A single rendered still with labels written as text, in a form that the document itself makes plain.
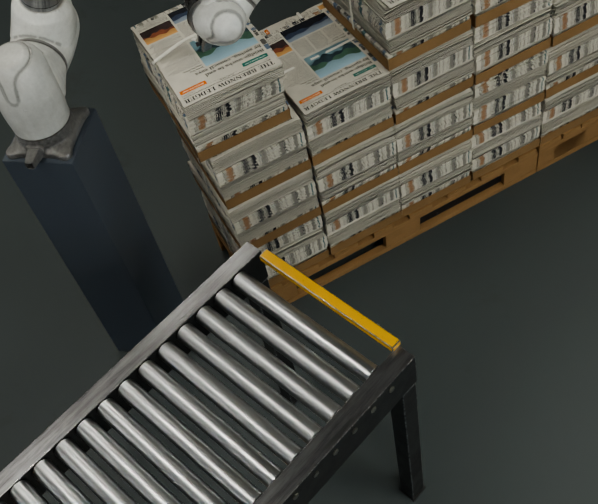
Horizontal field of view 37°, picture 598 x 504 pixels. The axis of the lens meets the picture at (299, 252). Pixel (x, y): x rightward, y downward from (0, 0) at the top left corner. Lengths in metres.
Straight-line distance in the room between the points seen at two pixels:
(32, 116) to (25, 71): 0.12
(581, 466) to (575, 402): 0.21
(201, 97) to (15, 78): 0.45
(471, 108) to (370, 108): 0.40
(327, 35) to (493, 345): 1.13
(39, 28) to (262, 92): 0.59
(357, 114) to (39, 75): 0.93
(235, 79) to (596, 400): 1.49
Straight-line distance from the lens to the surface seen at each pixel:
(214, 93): 2.31
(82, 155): 2.40
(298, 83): 2.61
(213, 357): 2.13
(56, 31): 2.38
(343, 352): 2.07
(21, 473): 2.15
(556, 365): 2.98
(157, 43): 2.48
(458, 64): 2.78
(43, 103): 2.29
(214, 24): 2.02
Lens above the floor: 2.60
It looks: 53 degrees down
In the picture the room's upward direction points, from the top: 14 degrees counter-clockwise
